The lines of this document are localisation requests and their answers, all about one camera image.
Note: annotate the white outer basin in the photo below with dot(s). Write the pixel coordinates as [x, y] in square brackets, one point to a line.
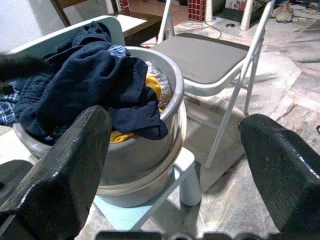
[150, 185]

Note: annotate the grey folding chair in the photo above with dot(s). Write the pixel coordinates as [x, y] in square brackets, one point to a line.
[200, 57]

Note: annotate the yellow garment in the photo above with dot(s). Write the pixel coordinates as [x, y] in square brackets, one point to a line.
[153, 85]

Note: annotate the dark wood side table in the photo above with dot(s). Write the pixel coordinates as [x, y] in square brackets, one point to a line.
[140, 27]

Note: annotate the light blue plastic kids chair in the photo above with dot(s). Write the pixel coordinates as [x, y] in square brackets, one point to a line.
[125, 217]

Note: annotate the red brick pattern box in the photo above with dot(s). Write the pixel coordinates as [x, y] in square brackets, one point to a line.
[196, 10]

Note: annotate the small grey plastic table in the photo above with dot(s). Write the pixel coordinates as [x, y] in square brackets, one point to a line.
[246, 15]

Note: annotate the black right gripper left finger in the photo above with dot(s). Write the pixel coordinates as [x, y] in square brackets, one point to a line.
[62, 180]

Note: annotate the navy blue garment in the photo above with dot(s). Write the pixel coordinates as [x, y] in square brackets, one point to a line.
[87, 82]

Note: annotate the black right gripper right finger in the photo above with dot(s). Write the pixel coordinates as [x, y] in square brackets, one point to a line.
[285, 180]

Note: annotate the grey laundry basin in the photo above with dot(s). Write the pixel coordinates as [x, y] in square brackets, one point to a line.
[140, 155]

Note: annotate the grey plush toy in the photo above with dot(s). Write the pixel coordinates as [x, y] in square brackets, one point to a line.
[283, 13]

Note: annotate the blue plaid cloth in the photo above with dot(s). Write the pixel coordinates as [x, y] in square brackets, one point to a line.
[118, 51]

